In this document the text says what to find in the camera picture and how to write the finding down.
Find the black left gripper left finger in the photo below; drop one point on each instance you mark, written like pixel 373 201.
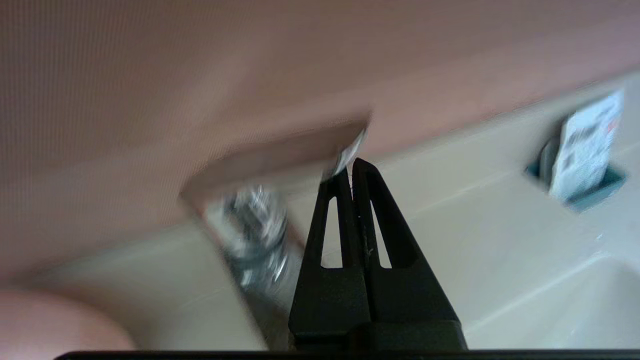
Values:
pixel 325 300

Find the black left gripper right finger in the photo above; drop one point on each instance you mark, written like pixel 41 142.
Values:
pixel 405 295

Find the chrome faucet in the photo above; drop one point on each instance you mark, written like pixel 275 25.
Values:
pixel 260 230

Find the beige sink basin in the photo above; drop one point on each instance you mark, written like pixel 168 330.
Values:
pixel 565 310

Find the teal soap dish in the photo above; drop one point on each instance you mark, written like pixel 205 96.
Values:
pixel 600 192

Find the white printed paper packet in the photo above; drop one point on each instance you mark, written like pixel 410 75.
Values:
pixel 585 145

